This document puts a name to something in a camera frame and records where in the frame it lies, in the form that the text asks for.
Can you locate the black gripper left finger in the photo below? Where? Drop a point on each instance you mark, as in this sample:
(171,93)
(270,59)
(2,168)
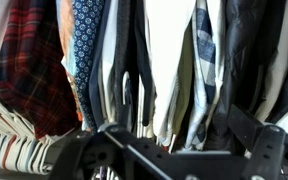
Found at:
(80,150)

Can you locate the red plaid shirt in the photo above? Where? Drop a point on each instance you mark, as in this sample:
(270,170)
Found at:
(30,66)

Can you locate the grey garment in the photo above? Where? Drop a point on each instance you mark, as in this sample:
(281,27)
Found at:
(121,43)

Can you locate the dark navy garment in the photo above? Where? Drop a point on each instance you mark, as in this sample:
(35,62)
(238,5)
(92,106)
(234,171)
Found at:
(142,43)

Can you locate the blue grey shirt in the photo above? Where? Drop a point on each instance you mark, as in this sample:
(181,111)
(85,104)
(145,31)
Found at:
(99,76)

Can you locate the cream garment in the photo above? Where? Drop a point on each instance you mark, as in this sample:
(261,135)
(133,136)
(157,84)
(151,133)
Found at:
(279,60)

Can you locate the dark black jacket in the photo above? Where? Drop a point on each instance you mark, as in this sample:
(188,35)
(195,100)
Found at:
(244,50)

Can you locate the blue white check shirt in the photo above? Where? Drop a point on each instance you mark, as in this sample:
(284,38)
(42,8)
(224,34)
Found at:
(205,50)

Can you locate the navy floral print shirt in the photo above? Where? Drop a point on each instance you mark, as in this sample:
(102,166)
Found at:
(85,50)

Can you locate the thin white plastic hanger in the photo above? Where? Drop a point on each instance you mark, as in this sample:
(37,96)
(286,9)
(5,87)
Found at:
(125,83)

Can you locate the orange shirt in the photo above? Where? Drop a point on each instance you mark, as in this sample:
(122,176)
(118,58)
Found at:
(65,30)

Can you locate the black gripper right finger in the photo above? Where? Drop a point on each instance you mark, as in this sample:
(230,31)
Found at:
(267,153)

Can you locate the red plastic hanger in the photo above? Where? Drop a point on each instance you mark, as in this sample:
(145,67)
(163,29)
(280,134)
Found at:
(9,151)

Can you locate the khaki garment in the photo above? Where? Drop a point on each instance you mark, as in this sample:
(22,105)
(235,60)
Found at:
(185,93)

